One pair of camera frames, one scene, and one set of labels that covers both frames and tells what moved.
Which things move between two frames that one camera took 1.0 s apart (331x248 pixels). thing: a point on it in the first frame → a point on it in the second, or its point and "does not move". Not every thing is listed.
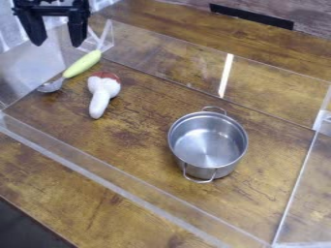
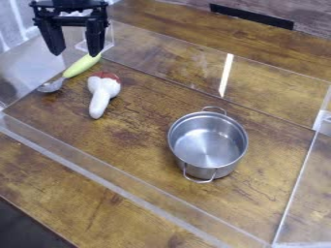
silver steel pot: (207, 139) does not move
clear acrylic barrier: (196, 129) does not move
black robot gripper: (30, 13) → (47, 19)
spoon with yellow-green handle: (75, 69) does not move
